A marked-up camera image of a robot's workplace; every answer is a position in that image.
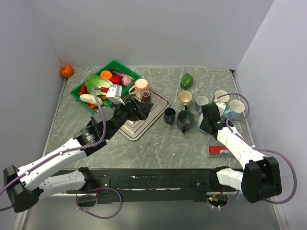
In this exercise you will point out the light blue white-bottom mug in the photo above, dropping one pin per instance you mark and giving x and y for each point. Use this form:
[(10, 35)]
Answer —
[(199, 123)]

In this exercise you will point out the toy orange carrot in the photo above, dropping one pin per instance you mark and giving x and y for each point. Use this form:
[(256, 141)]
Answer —
[(106, 74)]

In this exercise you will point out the toy red pepper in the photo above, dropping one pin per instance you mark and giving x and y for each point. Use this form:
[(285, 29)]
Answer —
[(116, 79)]

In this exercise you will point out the steel tray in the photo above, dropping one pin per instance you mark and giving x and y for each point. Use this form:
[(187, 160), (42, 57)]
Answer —
[(134, 130)]

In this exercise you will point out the toy red chili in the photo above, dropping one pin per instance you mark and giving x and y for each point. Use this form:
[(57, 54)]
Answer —
[(83, 90)]

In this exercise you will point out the dark grey mug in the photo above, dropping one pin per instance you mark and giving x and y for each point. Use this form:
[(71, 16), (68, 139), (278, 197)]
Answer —
[(185, 120)]

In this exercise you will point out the toy purple eggplant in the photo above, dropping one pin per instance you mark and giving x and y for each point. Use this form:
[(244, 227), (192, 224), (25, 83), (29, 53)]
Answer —
[(120, 73)]

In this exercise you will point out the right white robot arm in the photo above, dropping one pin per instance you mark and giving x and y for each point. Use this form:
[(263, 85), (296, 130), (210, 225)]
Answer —
[(261, 176)]

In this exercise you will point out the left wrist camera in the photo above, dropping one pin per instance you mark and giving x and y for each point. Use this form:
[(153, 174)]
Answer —
[(113, 93)]

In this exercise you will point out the maroon mug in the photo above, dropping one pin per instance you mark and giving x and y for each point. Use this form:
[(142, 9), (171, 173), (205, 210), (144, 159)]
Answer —
[(146, 97)]

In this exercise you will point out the toy cabbage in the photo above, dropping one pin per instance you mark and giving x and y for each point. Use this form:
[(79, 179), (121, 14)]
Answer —
[(95, 81)]

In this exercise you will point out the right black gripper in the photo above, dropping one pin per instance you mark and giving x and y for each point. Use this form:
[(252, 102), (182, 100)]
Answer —
[(202, 125)]

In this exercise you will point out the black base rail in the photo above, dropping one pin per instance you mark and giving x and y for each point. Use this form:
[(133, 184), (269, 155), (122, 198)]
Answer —
[(136, 185)]

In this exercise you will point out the toy pink onion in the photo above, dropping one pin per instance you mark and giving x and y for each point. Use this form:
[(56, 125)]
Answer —
[(126, 81)]

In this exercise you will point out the green plastic basket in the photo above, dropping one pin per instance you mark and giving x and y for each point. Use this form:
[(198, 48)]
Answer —
[(112, 65)]

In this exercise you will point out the red box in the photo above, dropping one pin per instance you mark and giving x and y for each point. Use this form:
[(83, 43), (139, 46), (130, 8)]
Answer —
[(219, 152)]

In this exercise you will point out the small orange pumpkin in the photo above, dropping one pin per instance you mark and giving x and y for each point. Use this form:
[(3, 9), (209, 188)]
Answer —
[(66, 71)]

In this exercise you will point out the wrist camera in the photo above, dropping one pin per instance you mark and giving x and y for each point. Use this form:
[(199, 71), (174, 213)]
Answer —
[(221, 106), (113, 93)]

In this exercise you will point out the pink mug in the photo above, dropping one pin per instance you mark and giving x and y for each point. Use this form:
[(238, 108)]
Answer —
[(139, 87)]

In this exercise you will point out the grey blue faceted mug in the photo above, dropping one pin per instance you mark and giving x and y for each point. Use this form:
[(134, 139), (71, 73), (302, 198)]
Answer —
[(200, 101)]

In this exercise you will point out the white mug blue text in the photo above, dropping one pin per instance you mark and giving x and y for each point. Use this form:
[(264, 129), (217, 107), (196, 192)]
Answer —
[(221, 96)]

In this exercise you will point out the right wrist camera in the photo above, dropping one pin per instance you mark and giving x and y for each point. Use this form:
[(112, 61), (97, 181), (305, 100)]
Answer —
[(221, 106)]

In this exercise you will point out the green bell pepper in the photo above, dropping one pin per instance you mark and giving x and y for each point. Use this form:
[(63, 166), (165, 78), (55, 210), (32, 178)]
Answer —
[(186, 81)]

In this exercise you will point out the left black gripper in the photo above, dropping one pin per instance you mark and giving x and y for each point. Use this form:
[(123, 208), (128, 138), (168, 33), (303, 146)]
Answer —
[(141, 111)]

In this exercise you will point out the toy white radish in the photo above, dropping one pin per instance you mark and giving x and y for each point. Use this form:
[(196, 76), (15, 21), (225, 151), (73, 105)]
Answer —
[(88, 98)]

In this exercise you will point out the cream mug black handle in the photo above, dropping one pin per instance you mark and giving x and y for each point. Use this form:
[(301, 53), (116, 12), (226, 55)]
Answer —
[(184, 99)]

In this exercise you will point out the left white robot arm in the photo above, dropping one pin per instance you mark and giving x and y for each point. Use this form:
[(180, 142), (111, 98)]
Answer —
[(28, 184)]

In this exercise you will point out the dark blue mug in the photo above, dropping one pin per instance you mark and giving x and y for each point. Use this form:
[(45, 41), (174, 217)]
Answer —
[(169, 115)]

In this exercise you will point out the light blue faceted mug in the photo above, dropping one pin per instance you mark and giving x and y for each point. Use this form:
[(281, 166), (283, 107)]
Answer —
[(234, 109)]

